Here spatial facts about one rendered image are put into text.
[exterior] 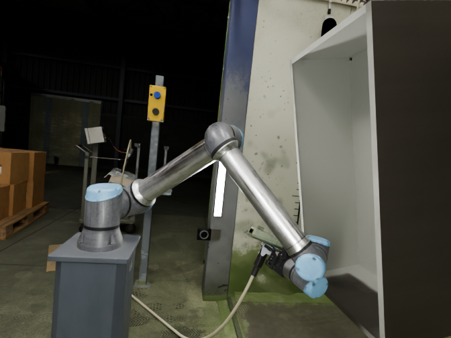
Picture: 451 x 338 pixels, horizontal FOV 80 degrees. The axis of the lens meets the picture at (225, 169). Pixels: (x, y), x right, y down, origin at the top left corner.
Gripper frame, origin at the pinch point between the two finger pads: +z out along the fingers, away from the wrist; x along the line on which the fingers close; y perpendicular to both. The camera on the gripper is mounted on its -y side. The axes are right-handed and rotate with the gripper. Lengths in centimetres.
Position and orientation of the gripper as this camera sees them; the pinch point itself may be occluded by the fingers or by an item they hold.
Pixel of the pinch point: (266, 243)
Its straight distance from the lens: 137.5
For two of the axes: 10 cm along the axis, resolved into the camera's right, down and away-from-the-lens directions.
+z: -4.1, -1.5, 9.0
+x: 8.0, 4.2, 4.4
